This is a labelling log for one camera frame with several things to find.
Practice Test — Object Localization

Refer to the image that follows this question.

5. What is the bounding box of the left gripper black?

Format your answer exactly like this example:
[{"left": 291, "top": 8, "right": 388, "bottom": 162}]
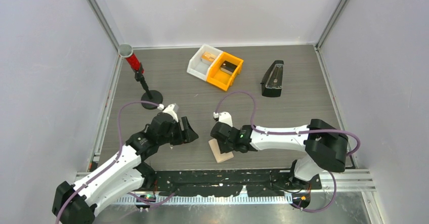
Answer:
[{"left": 158, "top": 116, "right": 198, "bottom": 146}]

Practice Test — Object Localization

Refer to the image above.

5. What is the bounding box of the beige card holder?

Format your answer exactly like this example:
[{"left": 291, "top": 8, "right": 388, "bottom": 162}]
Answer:
[{"left": 208, "top": 139, "right": 234, "bottom": 163}]

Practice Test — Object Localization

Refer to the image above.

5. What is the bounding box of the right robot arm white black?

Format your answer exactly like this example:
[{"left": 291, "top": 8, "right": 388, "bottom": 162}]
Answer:
[{"left": 210, "top": 119, "right": 348, "bottom": 189}]

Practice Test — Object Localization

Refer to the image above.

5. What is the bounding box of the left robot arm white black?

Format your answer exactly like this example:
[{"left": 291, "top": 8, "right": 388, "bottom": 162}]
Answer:
[{"left": 52, "top": 113, "right": 199, "bottom": 223}]

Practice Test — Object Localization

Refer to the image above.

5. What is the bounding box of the black card stack in bin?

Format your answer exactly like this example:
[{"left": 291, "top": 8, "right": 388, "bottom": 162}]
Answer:
[{"left": 220, "top": 61, "right": 237, "bottom": 75}]

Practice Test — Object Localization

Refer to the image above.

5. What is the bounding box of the gold card stack in bin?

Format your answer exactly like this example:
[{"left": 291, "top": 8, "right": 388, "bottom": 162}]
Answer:
[{"left": 201, "top": 52, "right": 217, "bottom": 65}]

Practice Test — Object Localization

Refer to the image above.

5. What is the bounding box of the yellow plastic bin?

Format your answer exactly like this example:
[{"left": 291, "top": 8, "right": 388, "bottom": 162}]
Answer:
[{"left": 206, "top": 52, "right": 244, "bottom": 91}]

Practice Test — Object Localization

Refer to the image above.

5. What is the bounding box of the white plastic bin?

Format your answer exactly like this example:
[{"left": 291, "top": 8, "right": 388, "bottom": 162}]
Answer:
[{"left": 187, "top": 44, "right": 223, "bottom": 81}]

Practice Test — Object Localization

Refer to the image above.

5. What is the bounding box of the black metronome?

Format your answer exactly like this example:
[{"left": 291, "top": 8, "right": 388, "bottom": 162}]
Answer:
[{"left": 261, "top": 60, "right": 284, "bottom": 98}]

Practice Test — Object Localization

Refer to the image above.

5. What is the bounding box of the red microphone on stand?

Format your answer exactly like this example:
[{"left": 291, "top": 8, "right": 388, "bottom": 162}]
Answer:
[{"left": 118, "top": 43, "right": 163, "bottom": 110}]

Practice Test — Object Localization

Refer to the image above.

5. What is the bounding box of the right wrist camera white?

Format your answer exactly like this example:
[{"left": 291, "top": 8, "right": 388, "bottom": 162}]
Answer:
[{"left": 213, "top": 112, "right": 233, "bottom": 127}]

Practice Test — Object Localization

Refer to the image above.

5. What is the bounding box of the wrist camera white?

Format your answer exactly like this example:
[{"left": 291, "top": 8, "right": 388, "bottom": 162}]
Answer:
[
  {"left": 157, "top": 103, "right": 179, "bottom": 122},
  {"left": 213, "top": 112, "right": 233, "bottom": 127}
]

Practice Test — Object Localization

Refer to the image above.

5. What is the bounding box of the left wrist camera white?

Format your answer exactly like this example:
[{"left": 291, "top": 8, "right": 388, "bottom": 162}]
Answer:
[{"left": 157, "top": 103, "right": 179, "bottom": 122}]

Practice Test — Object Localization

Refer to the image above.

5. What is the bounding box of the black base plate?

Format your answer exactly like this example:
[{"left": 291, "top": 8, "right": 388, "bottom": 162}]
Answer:
[{"left": 143, "top": 169, "right": 322, "bottom": 197}]

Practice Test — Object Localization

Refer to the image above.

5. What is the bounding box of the perforated metal rail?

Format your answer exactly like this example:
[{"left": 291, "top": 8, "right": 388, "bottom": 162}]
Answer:
[{"left": 114, "top": 193, "right": 292, "bottom": 205}]

